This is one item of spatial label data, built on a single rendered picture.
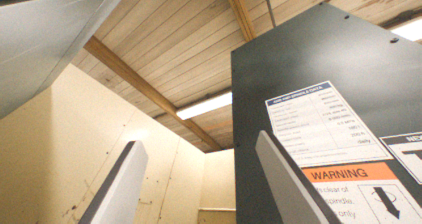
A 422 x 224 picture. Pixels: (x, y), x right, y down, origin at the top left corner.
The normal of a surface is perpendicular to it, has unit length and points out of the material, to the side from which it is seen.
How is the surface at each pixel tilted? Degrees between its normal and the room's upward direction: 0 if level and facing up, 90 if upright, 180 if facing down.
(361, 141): 90
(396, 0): 179
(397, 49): 90
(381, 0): 179
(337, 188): 90
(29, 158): 90
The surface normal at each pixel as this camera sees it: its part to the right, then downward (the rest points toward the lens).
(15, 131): 0.83, -0.32
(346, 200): -0.55, -0.60
